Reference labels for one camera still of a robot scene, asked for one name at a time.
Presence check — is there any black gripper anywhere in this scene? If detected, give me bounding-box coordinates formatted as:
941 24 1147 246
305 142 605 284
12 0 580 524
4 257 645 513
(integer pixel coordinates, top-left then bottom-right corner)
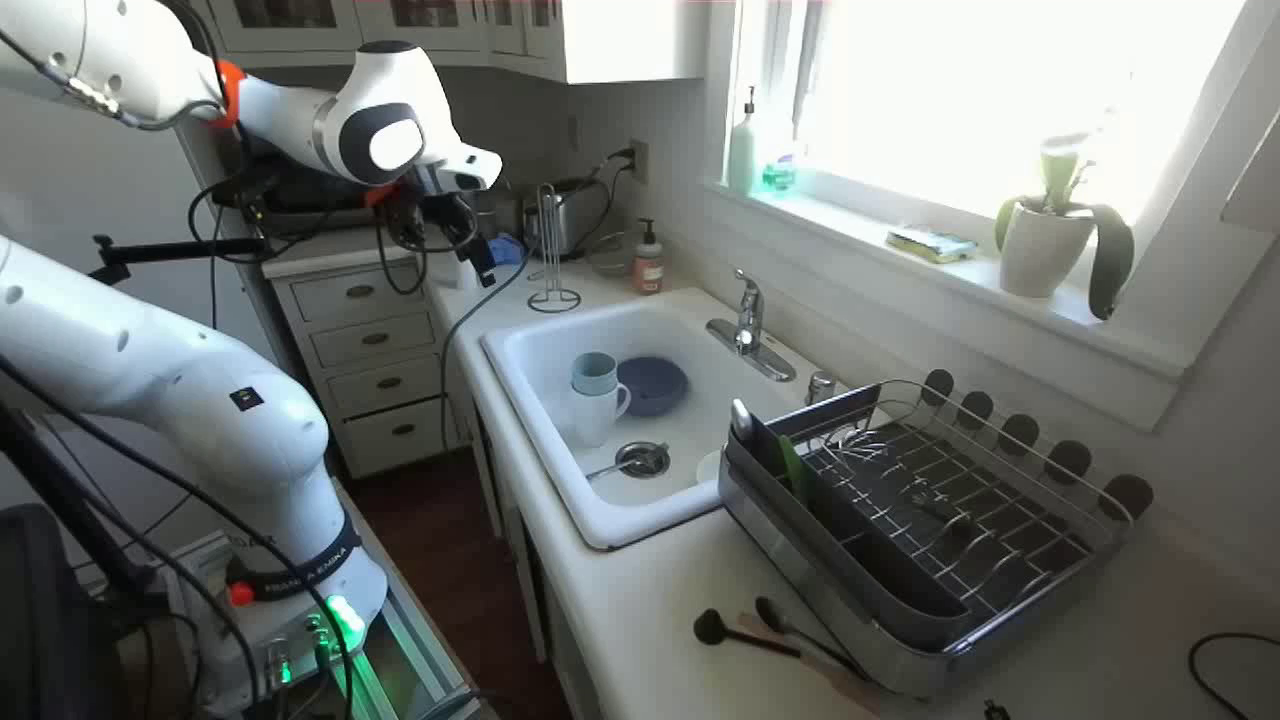
419 197 497 288

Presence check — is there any white mug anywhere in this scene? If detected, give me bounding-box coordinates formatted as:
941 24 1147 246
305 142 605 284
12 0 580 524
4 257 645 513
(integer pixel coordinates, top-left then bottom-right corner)
571 383 634 447

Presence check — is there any round metal trivet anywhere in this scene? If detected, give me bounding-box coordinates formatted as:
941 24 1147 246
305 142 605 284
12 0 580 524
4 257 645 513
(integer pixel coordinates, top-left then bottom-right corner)
529 284 580 313

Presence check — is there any black cable on counter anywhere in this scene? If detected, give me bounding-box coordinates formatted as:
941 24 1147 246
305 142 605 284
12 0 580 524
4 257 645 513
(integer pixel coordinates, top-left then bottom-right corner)
1185 627 1280 720

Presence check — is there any dark blue plate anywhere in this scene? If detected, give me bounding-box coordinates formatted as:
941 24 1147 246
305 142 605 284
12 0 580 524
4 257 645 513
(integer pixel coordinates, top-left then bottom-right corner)
619 355 688 416

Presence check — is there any black microwave oven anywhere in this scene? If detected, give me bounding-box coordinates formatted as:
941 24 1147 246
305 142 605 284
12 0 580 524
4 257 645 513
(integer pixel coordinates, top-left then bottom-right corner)
213 153 375 240

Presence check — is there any grey dish drying rack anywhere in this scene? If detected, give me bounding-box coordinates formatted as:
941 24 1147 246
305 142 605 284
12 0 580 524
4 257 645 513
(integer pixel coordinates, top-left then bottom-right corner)
719 367 1152 696

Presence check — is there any green sponge on sill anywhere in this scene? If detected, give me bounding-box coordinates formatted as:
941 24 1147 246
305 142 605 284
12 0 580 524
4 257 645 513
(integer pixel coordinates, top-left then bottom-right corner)
890 229 971 264

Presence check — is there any black makeup brush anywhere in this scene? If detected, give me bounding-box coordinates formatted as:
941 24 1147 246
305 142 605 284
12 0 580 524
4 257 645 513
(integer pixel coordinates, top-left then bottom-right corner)
694 609 792 656

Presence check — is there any white pot with plant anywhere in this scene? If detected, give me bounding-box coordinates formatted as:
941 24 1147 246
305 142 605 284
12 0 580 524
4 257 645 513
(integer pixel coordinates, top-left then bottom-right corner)
992 130 1135 319

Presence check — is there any chrome sink faucet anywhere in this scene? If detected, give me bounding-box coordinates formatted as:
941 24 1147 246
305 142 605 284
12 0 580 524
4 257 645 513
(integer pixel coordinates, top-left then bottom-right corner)
707 273 797 383

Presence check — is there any wall power outlet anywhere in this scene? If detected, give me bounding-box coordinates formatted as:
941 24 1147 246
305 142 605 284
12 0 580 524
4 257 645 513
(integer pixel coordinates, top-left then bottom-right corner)
628 139 653 185

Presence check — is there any light blue cup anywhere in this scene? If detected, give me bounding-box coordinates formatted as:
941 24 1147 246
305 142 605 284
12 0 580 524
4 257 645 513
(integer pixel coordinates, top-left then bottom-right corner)
571 351 615 395

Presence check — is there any white kitchen sink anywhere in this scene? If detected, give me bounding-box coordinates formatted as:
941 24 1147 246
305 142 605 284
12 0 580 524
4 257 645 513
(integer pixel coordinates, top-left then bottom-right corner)
484 288 817 552

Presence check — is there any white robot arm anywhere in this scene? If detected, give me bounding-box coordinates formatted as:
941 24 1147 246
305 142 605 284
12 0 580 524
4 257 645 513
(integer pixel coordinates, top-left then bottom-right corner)
0 0 501 612

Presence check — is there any green dish soap bottle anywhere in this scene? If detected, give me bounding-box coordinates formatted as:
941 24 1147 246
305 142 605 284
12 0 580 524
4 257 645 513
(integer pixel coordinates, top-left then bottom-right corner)
725 85 758 197

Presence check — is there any metal sink drain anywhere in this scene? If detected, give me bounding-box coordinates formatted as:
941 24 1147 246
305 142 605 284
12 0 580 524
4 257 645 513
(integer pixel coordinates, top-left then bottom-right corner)
615 440 673 476

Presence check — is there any robot base controller box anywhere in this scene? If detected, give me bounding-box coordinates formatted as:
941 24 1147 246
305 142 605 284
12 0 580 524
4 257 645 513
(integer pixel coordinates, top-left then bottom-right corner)
166 531 484 720

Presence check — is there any brown soap pump bottle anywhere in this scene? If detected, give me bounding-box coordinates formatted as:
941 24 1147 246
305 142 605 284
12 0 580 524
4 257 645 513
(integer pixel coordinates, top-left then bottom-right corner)
634 225 663 295

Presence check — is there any white drawer cabinet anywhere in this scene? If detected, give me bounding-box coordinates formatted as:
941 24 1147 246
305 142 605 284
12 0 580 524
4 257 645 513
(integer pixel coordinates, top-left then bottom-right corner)
265 233 458 480

